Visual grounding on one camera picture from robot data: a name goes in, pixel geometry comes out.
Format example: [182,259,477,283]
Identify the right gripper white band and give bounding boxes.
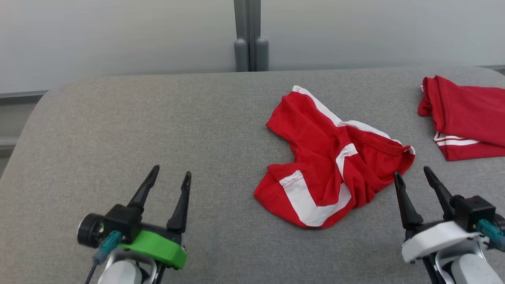
[394,166,484,264]

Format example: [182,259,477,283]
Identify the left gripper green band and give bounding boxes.
[118,165,192,270]

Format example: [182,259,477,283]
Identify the red white basketball jersey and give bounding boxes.
[418,75,505,162]

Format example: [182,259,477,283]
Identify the red shorts with white stripe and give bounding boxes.
[253,85,416,230]

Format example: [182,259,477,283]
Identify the left camera cable teal plug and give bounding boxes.
[85,231,123,284]

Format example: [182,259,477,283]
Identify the camera cable teal plug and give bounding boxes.
[475,219,505,253]
[85,231,123,284]

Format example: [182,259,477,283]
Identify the right camera cable teal plug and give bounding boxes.
[475,219,505,253]

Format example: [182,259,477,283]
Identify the grey partition base rail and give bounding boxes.
[475,65,505,75]
[0,90,49,105]

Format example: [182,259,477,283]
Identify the grey double partition post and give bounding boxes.
[234,0,269,72]

